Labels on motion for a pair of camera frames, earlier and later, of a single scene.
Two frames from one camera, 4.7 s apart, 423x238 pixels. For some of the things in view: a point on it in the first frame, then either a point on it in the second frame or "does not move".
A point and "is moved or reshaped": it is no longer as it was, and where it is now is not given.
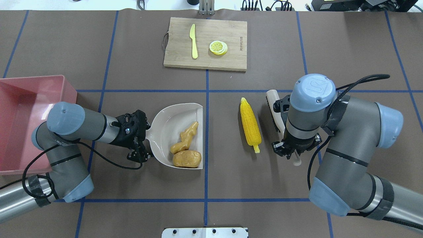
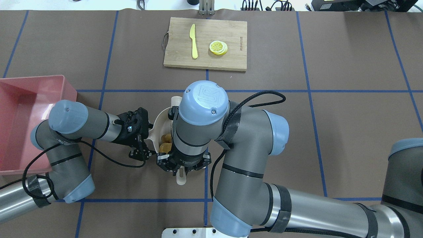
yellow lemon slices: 218,47 does not move
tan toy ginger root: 186,136 is moved or reshaped
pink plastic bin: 25,102 does not move
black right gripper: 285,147 → 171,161
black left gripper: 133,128 does not move
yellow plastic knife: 194,53 does not move
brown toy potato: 187,158 is moved or reshaped
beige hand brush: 272,96 → 175,101
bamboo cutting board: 216,44 does not move
